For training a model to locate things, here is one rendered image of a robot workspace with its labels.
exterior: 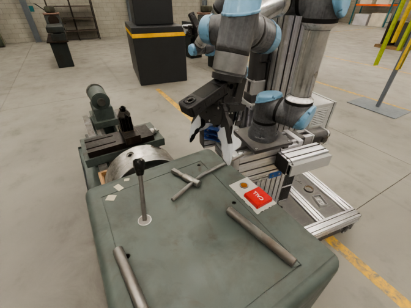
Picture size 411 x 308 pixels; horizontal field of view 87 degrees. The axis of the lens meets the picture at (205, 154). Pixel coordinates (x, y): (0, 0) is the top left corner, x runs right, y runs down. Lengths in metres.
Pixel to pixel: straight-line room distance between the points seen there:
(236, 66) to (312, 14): 0.47
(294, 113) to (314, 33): 0.29
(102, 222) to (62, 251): 1.69
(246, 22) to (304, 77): 0.50
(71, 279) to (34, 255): 0.44
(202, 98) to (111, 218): 0.41
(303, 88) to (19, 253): 2.44
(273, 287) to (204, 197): 0.29
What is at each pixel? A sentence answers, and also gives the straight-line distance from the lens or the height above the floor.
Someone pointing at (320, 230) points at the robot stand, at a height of 0.23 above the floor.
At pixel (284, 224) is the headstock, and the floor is 1.25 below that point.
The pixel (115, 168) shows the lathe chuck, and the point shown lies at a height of 1.20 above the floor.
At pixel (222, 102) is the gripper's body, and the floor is 1.55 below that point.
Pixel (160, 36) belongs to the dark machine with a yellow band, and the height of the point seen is 1.06.
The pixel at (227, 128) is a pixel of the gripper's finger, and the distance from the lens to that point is 0.49.
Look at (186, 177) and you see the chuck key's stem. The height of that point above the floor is 1.27.
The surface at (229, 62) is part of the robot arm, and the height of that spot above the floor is 1.63.
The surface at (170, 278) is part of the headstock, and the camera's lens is 0.54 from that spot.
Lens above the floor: 1.74
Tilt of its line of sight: 36 degrees down
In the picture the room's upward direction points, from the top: straight up
